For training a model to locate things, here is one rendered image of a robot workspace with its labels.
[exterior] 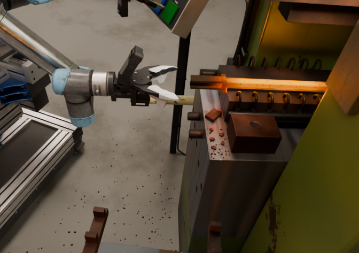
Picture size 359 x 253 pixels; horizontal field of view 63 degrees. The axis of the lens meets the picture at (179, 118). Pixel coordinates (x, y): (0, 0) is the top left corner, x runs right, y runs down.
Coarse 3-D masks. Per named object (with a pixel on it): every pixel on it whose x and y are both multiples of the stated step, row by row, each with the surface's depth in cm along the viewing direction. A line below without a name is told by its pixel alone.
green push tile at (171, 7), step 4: (168, 4) 116; (172, 4) 115; (168, 8) 116; (172, 8) 114; (176, 8) 112; (164, 12) 118; (168, 12) 116; (172, 12) 114; (176, 12) 113; (164, 16) 117; (168, 16) 115; (172, 16) 113; (168, 20) 115; (172, 20) 114; (168, 24) 115
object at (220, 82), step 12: (192, 84) 85; (204, 84) 85; (216, 84) 85; (228, 84) 84; (240, 84) 84; (252, 84) 85; (264, 84) 85; (276, 84) 86; (288, 84) 86; (300, 84) 87; (312, 84) 87; (324, 84) 88
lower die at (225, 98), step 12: (228, 72) 91; (240, 72) 92; (252, 72) 92; (264, 72) 93; (276, 72) 95; (288, 72) 96; (300, 72) 97; (312, 72) 97; (324, 72) 98; (228, 96) 82; (252, 96) 83; (264, 96) 84; (276, 96) 84; (312, 96) 85; (228, 108) 83; (240, 108) 83; (264, 108) 83; (276, 108) 83; (288, 108) 83; (312, 108) 84; (228, 120) 86
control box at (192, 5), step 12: (168, 0) 118; (180, 0) 112; (192, 0) 109; (204, 0) 111; (156, 12) 123; (180, 12) 111; (192, 12) 112; (180, 24) 113; (192, 24) 116; (180, 36) 117
